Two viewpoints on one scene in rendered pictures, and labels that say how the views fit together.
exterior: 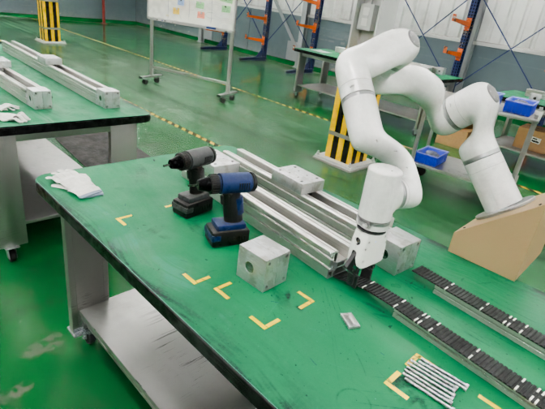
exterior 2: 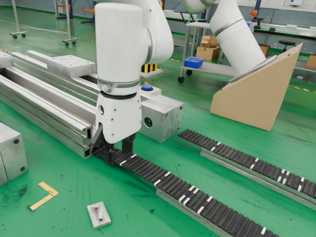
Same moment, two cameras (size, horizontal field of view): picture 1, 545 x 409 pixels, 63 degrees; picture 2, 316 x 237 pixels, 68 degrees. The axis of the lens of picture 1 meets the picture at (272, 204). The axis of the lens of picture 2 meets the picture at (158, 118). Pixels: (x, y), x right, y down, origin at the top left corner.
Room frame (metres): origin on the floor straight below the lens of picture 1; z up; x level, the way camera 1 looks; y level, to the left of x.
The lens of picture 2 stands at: (0.56, -0.26, 1.14)
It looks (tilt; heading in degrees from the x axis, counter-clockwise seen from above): 27 degrees down; 349
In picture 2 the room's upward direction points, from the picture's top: 5 degrees clockwise
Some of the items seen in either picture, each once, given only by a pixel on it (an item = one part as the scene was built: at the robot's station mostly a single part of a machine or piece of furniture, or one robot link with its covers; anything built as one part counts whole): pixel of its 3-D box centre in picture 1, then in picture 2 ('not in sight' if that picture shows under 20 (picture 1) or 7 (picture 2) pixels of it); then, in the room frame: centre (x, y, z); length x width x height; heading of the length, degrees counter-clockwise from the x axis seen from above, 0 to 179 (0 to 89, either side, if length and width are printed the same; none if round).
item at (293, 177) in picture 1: (297, 182); (71, 69); (1.49, -0.08, 0.87); 0.16 x 0.11 x 0.07; 43
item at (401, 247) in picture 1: (397, 249); (162, 116); (1.17, -0.39, 0.83); 0.12 x 0.09 x 0.10; 133
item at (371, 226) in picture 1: (372, 221); (118, 83); (1.02, -0.26, 0.98); 0.09 x 0.08 x 0.03; 133
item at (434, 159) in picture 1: (466, 141); (213, 51); (4.00, -1.67, 0.50); 1.03 x 0.55 x 1.01; 60
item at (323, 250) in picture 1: (254, 204); (23, 92); (1.36, 0.06, 0.82); 0.80 x 0.10 x 0.09; 43
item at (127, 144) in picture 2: (370, 268); (130, 139); (1.05, -0.29, 0.83); 0.03 x 0.03 x 0.07; 43
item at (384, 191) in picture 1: (381, 191); (121, 42); (1.02, -0.26, 1.06); 0.09 x 0.08 x 0.13; 113
